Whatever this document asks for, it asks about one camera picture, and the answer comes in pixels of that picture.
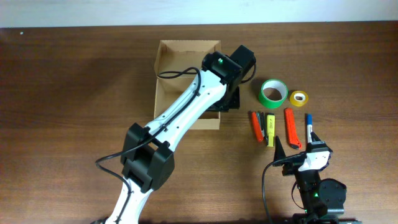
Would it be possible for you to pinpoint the small yellow tape roll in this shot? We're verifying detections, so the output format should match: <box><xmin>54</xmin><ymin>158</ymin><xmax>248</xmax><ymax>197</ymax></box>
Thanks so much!
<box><xmin>289</xmin><ymin>90</ymin><xmax>309</xmax><ymax>107</ymax></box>

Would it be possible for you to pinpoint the green tape roll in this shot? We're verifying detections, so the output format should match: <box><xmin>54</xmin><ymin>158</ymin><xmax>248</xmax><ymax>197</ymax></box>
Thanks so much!
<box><xmin>258</xmin><ymin>79</ymin><xmax>289</xmax><ymax>109</ymax></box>

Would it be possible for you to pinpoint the cardboard box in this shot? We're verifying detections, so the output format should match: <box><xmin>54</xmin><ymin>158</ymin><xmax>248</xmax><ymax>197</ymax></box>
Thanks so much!
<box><xmin>154</xmin><ymin>40</ymin><xmax>221</xmax><ymax>130</ymax></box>

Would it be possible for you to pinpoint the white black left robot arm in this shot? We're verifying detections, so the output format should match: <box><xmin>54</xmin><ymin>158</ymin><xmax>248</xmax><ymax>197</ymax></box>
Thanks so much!
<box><xmin>105</xmin><ymin>45</ymin><xmax>256</xmax><ymax>223</ymax></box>

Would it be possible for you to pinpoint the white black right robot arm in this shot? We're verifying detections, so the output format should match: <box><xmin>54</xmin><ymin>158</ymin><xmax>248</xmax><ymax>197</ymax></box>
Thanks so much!
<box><xmin>274</xmin><ymin>132</ymin><xmax>346</xmax><ymax>223</ymax></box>

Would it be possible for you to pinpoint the red utility knife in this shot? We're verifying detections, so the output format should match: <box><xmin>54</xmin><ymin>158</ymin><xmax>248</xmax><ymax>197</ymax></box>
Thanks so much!
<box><xmin>284</xmin><ymin>108</ymin><xmax>302</xmax><ymax>149</ymax></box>

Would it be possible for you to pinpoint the blue white marker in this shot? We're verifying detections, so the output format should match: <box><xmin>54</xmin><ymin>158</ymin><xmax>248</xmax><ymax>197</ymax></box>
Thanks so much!
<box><xmin>306</xmin><ymin>114</ymin><xmax>313</xmax><ymax>143</ymax></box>

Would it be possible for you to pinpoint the yellow highlighter pen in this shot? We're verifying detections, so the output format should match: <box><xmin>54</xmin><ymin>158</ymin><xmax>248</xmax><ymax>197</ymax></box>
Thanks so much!
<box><xmin>266</xmin><ymin>113</ymin><xmax>275</xmax><ymax>147</ymax></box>

